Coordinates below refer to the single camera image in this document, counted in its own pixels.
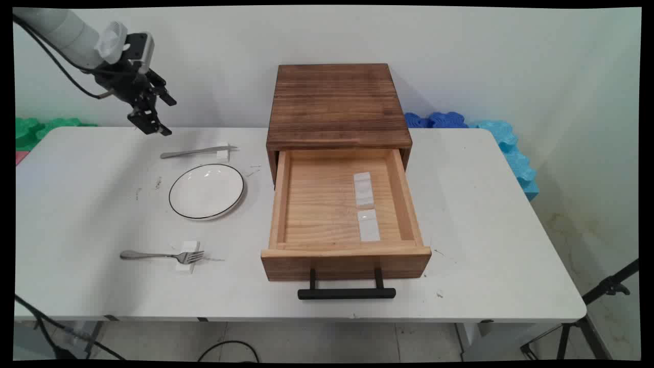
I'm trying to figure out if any steel table knife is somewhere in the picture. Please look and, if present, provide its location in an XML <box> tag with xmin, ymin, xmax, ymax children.
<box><xmin>160</xmin><ymin>145</ymin><xmax>239</xmax><ymax>159</ymax></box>

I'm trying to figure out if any green foam mat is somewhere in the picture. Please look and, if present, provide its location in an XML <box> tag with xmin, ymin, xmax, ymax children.
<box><xmin>15</xmin><ymin>118</ymin><xmax>98</xmax><ymax>152</ymax></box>

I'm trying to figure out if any black looped cable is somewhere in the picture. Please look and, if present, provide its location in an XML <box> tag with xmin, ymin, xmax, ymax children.
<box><xmin>197</xmin><ymin>340</ymin><xmax>261</xmax><ymax>362</ymax></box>

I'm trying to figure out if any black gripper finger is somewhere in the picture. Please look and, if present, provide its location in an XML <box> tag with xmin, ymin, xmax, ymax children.
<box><xmin>148</xmin><ymin>71</ymin><xmax>178</xmax><ymax>107</ymax></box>
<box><xmin>127</xmin><ymin>99</ymin><xmax>173</xmax><ymax>137</ymax></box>

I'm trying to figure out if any black cable with silver plug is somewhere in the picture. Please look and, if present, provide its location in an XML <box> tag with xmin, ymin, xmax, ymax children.
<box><xmin>14</xmin><ymin>294</ymin><xmax>126</xmax><ymax>361</ymax></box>

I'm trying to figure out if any clear rest block in drawer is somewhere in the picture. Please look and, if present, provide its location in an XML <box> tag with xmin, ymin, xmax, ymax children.
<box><xmin>357</xmin><ymin>209</ymin><xmax>381</xmax><ymax>242</ymax></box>

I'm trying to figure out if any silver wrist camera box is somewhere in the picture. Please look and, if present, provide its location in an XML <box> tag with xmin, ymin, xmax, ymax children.
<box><xmin>125</xmin><ymin>32</ymin><xmax>155</xmax><ymax>75</ymax></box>

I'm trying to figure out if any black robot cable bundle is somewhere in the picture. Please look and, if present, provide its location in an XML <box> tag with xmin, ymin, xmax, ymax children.
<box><xmin>13</xmin><ymin>14</ymin><xmax>134</xmax><ymax>100</ymax></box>

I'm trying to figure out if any steel fork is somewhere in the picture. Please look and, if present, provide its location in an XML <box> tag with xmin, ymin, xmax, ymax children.
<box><xmin>120</xmin><ymin>249</ymin><xmax>205</xmax><ymax>265</ymax></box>

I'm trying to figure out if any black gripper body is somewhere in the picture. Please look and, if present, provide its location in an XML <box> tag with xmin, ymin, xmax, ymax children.
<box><xmin>95</xmin><ymin>58</ymin><xmax>155</xmax><ymax>106</ymax></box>

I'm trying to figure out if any black drawer handle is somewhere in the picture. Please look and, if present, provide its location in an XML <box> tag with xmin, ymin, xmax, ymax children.
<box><xmin>297</xmin><ymin>267</ymin><xmax>396</xmax><ymax>300</ymax></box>

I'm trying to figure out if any black tripod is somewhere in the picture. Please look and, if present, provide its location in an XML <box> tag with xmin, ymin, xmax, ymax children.
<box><xmin>520</xmin><ymin>258</ymin><xmax>640</xmax><ymax>361</ymax></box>

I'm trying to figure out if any light blue foam mat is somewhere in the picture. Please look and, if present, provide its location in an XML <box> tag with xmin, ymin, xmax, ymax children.
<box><xmin>468</xmin><ymin>120</ymin><xmax>540</xmax><ymax>201</ymax></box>

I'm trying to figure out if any white ribbed camera mount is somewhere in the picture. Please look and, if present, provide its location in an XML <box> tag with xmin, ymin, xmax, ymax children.
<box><xmin>96</xmin><ymin>21</ymin><xmax>128</xmax><ymax>65</ymax></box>

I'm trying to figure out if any white rest with round dimple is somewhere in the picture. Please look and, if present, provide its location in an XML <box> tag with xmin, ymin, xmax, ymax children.
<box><xmin>353</xmin><ymin>172</ymin><xmax>376</xmax><ymax>210</ymax></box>

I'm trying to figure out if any dark blue foam mat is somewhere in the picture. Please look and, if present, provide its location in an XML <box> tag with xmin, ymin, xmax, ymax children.
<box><xmin>405</xmin><ymin>111</ymin><xmax>469</xmax><ymax>129</ymax></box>

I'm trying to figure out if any white plate with black rim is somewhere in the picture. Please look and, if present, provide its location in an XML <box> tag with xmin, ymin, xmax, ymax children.
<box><xmin>169</xmin><ymin>163</ymin><xmax>246</xmax><ymax>221</ymax></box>

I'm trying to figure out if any light wooden drawer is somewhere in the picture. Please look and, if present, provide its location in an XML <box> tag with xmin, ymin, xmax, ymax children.
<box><xmin>261</xmin><ymin>148</ymin><xmax>432</xmax><ymax>283</ymax></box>

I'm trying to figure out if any white table leg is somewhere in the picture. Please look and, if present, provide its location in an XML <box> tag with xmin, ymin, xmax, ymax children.
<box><xmin>77</xmin><ymin>321</ymin><xmax>105</xmax><ymax>357</ymax></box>
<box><xmin>455</xmin><ymin>322</ymin><xmax>485</xmax><ymax>359</ymax></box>

